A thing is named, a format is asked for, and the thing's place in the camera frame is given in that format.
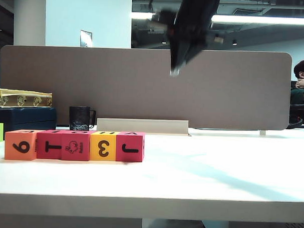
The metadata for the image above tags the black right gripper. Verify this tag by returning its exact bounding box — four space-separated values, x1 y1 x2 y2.
150 9 226 79

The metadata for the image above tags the pink foam block with J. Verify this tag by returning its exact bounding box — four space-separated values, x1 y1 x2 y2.
115 131 146 163

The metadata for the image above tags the yellow foam letter block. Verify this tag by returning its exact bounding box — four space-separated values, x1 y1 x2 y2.
89 130 118 162

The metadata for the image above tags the pink foam block with O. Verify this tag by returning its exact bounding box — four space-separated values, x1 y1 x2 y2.
60 130 91 162

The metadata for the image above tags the pink foam block with T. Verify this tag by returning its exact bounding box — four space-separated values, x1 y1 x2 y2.
36 129 63 161

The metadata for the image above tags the orange foam letter block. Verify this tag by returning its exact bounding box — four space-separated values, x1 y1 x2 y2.
4 129 38 162

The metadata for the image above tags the brown desk partition panel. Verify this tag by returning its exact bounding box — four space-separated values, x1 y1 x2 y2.
0 42 293 133

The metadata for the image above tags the black mug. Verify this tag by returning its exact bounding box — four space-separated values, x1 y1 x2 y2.
68 105 97 132

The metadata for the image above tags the person in green shirt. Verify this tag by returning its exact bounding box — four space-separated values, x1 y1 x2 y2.
289 57 304 130

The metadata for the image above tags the black office chair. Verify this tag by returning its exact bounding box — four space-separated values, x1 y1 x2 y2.
288 102 304 130

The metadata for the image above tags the yellow patterned box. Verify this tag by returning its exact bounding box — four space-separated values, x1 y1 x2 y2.
0 87 53 110

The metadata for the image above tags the navy blue box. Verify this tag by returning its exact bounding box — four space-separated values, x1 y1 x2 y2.
0 105 57 142

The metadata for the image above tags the framed wall sign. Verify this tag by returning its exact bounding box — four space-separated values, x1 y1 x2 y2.
78 29 93 48

